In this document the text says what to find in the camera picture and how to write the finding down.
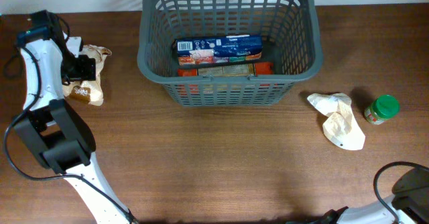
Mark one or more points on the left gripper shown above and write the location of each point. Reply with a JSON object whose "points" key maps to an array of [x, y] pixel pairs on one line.
{"points": [[88, 67]]}

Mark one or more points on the clear bag with brown label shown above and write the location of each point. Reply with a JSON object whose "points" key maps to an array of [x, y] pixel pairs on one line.
{"points": [[89, 91]]}

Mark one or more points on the blue carton box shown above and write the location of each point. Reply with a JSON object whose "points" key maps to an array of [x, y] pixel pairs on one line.
{"points": [[218, 50]]}

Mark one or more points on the orange pasta packet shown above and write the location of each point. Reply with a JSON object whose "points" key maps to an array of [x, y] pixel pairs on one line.
{"points": [[251, 69]]}

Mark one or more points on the grey plastic shopping basket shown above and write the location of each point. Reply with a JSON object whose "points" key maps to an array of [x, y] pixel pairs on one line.
{"points": [[290, 35]]}

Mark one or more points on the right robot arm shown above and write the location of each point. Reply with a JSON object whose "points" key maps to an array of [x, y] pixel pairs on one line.
{"points": [[407, 204]]}

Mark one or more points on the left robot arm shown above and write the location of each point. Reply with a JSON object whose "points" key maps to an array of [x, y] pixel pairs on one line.
{"points": [[51, 129]]}

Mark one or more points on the crumpled beige paper bag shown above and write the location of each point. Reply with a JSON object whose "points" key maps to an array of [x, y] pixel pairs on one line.
{"points": [[341, 127]]}

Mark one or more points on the green lidded jar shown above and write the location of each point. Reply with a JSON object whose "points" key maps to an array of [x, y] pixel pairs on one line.
{"points": [[382, 109]]}

